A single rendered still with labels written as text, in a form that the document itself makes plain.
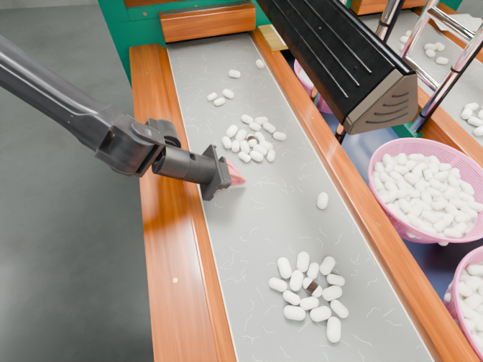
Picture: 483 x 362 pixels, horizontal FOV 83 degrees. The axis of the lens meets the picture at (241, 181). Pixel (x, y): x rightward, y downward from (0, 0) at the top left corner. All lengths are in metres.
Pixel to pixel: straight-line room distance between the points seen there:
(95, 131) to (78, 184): 1.30
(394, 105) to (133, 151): 0.35
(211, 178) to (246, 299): 0.23
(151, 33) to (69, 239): 1.04
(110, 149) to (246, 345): 0.38
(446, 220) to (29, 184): 1.86
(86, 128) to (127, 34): 0.63
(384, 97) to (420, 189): 0.45
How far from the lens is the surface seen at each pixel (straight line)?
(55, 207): 1.74
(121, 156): 0.47
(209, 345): 0.50
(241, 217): 0.58
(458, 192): 0.80
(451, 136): 0.86
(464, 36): 0.79
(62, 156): 1.95
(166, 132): 0.54
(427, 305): 0.59
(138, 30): 1.05
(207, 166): 0.52
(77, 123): 0.47
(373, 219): 0.61
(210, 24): 1.00
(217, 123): 0.75
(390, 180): 0.71
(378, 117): 0.32
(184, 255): 0.53
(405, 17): 1.40
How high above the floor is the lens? 1.26
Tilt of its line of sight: 55 degrees down
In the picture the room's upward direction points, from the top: straight up
